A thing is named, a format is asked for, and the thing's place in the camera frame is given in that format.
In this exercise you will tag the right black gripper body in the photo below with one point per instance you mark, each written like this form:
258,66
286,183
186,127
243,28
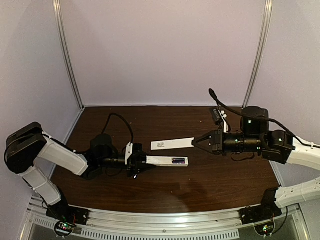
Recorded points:
218,141

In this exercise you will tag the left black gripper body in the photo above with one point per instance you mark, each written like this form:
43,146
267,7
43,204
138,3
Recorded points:
136,160

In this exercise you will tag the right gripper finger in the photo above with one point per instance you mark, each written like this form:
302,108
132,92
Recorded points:
204,145
205,137

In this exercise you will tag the white remote control body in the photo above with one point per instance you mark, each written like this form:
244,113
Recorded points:
165,161

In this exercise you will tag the white remote back cover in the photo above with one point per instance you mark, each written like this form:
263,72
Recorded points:
181,143

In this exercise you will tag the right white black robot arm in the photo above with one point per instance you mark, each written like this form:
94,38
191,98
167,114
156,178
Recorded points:
280,146

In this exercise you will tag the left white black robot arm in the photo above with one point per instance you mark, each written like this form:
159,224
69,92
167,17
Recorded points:
30,143

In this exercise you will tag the purple battery right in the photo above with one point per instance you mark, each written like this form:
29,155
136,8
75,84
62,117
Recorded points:
178,162

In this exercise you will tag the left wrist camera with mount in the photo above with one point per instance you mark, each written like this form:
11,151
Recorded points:
128,152

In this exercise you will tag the perforated white cable duct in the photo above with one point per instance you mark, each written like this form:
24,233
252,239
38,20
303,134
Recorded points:
43,229

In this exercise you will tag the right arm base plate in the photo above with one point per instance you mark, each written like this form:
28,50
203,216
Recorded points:
254,214

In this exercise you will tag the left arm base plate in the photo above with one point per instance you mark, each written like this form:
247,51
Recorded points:
72,216

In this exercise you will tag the aluminium front rail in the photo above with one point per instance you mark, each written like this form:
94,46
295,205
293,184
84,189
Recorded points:
290,225

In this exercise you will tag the right aluminium frame post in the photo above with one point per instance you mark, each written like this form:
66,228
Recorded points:
263,37

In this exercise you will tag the aluminium frame post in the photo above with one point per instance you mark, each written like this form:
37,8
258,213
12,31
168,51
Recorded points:
65,52
263,37

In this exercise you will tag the left aluminium frame post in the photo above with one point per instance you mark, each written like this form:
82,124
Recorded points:
65,52

